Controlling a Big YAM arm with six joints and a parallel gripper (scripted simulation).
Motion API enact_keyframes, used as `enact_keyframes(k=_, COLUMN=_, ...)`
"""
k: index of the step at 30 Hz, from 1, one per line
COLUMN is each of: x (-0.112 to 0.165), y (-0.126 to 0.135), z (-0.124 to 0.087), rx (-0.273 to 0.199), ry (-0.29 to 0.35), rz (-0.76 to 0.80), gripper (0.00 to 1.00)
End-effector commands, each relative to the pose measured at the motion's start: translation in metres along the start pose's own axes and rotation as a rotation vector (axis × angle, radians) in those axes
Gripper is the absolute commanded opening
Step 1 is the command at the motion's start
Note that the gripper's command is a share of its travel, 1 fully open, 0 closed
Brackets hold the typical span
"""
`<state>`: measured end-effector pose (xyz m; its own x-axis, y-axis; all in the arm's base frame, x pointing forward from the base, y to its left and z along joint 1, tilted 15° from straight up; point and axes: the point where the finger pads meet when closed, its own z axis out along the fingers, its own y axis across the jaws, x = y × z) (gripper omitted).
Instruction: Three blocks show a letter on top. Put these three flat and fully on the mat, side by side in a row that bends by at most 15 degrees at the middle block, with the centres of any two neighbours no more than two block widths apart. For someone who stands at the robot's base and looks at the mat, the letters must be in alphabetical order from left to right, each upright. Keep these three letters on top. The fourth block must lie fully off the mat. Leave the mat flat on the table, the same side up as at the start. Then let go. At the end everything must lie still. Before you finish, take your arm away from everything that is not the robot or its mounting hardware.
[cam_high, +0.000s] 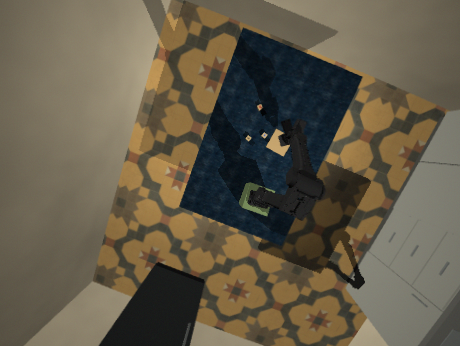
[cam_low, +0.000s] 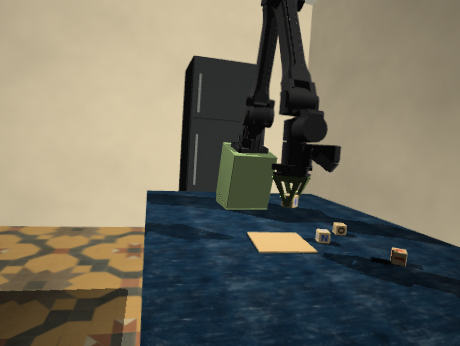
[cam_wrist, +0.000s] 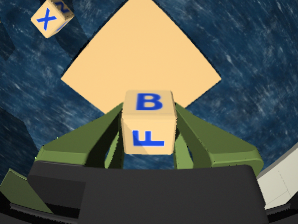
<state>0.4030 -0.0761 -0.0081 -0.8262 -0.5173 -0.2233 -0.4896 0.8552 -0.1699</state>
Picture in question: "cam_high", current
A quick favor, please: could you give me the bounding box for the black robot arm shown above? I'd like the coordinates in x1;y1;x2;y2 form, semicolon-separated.
248;119;326;221

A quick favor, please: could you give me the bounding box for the beige mat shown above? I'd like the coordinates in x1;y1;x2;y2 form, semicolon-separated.
266;129;290;156

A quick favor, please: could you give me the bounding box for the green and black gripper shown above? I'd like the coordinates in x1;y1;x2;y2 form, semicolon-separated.
278;135;289;147

